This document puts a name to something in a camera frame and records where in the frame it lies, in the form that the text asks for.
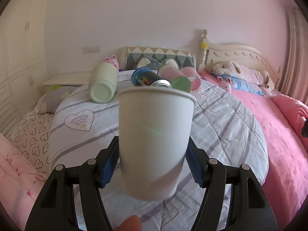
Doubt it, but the white paper cup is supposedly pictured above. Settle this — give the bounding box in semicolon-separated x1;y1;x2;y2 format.
119;87;197;200

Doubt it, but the pale green frosted cup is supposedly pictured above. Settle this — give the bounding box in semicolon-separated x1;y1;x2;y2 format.
88;62;119;103

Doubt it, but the pink plastic cup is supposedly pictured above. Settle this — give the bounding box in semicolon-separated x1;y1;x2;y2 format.
181;67;201;91

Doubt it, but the person's left hand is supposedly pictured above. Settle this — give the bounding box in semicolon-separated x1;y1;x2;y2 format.
114;215;142;231

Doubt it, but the person's right hand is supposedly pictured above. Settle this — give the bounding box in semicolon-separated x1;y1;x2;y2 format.
301;118;308;138

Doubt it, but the hot pink bed blanket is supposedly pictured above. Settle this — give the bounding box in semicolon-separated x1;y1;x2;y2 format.
191;73;307;230

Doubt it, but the light pink folded blanket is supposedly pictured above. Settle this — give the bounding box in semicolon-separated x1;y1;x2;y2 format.
0;135;47;230

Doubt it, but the heart pattern white pillow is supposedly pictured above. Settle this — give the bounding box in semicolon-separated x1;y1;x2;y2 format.
8;97;54;176

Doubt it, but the striped white folded quilt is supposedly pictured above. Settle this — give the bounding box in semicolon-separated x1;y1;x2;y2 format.
49;71;269;230

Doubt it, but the rolled pink blanket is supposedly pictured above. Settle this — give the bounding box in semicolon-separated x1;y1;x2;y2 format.
273;94;307;143

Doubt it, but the grey sun pattern pillow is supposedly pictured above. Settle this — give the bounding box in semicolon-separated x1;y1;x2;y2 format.
39;85;76;114

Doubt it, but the pink bunny toy right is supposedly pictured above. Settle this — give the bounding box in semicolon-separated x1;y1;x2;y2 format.
217;76;238;93

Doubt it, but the pink bunny toy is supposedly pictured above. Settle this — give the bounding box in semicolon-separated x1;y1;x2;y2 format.
105;55;120;70
217;76;238;93

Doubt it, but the blue cartoon pillow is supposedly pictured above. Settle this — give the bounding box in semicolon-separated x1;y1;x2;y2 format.
212;73;264;95

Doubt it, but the cream bedside ledge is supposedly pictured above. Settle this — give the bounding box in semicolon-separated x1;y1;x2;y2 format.
42;46;128;87

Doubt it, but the cream plush dog toy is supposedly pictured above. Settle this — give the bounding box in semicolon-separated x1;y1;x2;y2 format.
212;61;275;90

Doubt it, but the pink curtain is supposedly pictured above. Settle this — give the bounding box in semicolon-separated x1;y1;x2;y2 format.
280;7;307;104

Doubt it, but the pink green glass jar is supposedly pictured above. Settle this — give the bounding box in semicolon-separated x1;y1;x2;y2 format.
158;64;192;93

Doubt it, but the pink bunny toy left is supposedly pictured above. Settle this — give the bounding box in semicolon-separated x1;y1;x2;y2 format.
105;55;120;70

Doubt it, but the blue black CoolTowel can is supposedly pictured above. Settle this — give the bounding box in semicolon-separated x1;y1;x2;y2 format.
131;67;172;88

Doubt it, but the cream wooden headboard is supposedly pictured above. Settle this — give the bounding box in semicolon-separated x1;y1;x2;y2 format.
195;29;282;89

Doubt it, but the diamond pattern quilted cushion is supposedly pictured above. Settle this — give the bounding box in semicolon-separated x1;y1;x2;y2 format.
120;46;196;70

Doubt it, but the grey cat plush cushion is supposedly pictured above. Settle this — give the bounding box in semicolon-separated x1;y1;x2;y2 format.
136;57;179;70

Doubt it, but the white wardrobe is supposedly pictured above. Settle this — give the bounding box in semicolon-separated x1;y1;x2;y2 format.
1;0;48;136

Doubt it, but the white wall socket plate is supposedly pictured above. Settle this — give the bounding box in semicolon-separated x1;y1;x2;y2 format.
82;46;100;54

